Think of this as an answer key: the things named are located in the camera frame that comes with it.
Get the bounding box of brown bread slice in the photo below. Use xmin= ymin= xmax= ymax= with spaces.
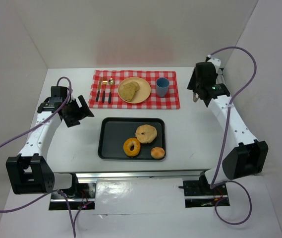
xmin=119 ymin=82 xmax=137 ymax=102

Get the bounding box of small round tan muffin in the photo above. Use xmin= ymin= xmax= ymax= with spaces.
xmin=133 ymin=82 xmax=140 ymax=91

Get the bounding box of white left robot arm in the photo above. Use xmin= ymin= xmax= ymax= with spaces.
xmin=6 ymin=86 xmax=93 ymax=194

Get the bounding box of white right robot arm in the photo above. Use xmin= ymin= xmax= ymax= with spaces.
xmin=187 ymin=60 xmax=268 ymax=187

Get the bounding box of small golden bread roll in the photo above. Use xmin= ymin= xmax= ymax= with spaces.
xmin=151 ymin=147 xmax=165 ymax=159

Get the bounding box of black baking tray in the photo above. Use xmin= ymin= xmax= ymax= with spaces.
xmin=98 ymin=117 xmax=166 ymax=161

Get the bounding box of blue cup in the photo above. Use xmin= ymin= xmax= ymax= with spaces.
xmin=156 ymin=77 xmax=169 ymax=97

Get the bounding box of red checkered cloth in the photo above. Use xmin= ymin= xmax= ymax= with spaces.
xmin=88 ymin=70 xmax=180 ymax=110

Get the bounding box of yellow plate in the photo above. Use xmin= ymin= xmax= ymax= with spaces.
xmin=118 ymin=77 xmax=151 ymax=104

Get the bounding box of orange glazed donut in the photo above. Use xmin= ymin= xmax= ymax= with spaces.
xmin=123 ymin=138 xmax=141 ymax=157

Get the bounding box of large pale bagel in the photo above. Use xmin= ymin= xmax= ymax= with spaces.
xmin=135 ymin=124 xmax=157 ymax=144

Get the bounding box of aluminium rail right side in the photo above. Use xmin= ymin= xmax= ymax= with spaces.
xmin=216 ymin=68 xmax=226 ymax=85

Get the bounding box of gold knife black handle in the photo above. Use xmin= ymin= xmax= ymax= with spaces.
xmin=95 ymin=77 xmax=103 ymax=102

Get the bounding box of gold fork black handle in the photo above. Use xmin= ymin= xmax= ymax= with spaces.
xmin=102 ymin=77 xmax=108 ymax=103

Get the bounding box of gold spoon black handle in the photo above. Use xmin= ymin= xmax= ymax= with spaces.
xmin=108 ymin=78 xmax=115 ymax=104

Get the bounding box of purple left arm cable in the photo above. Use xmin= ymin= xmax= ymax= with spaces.
xmin=0 ymin=76 xmax=92 ymax=238

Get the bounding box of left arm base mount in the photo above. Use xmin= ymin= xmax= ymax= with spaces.
xmin=49 ymin=181 xmax=96 ymax=211

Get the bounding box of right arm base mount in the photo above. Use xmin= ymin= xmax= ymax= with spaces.
xmin=178 ymin=180 xmax=230 ymax=208

